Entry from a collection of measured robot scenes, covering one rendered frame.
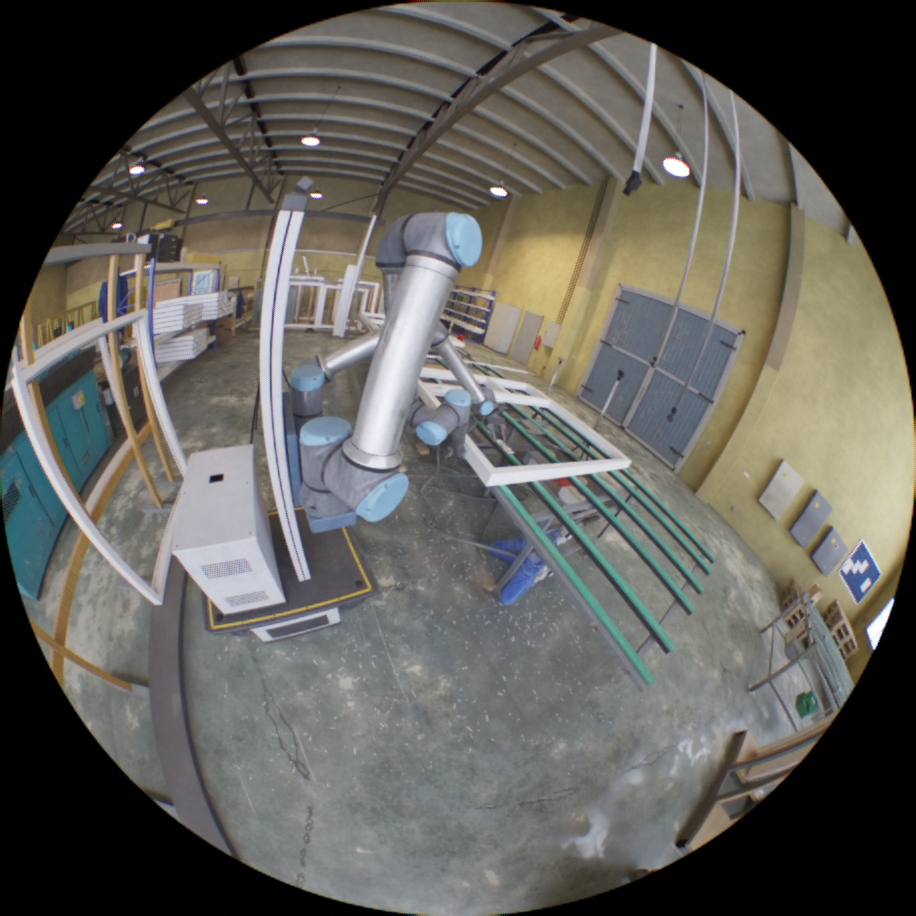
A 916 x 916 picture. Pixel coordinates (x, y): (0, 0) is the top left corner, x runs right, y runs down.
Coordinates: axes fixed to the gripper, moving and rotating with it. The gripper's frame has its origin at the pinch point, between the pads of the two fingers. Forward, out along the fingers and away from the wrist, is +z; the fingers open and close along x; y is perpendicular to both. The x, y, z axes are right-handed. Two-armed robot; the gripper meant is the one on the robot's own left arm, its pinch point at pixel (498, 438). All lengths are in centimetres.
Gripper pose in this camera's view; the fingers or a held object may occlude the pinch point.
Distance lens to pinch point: 164.0
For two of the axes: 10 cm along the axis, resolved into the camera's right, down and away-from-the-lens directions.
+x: -8.6, 0.5, -5.1
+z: 1.9, 9.6, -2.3
